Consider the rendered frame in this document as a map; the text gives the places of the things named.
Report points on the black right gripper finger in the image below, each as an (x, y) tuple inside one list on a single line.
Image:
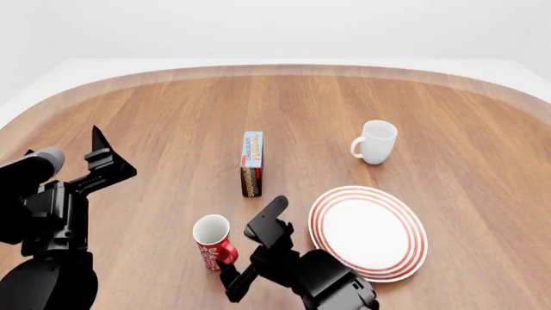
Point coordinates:
[(269, 229), (228, 274)]

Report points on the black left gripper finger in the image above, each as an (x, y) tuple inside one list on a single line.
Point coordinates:
[(105, 158)]

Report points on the red mug white pattern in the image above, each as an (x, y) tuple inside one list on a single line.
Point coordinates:
[(208, 252)]

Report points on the white plate red rings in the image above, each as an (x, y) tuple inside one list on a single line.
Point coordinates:
[(366, 235)]

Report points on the white ceramic mug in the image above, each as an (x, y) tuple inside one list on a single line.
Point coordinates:
[(378, 148)]

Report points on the chocolate pudding box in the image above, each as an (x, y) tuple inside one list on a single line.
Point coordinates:
[(252, 161)]

